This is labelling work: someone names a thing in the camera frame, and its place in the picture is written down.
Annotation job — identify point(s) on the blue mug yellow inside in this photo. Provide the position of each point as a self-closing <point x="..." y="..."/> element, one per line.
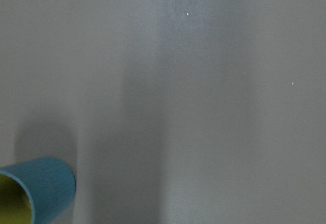
<point x="36" y="191"/>

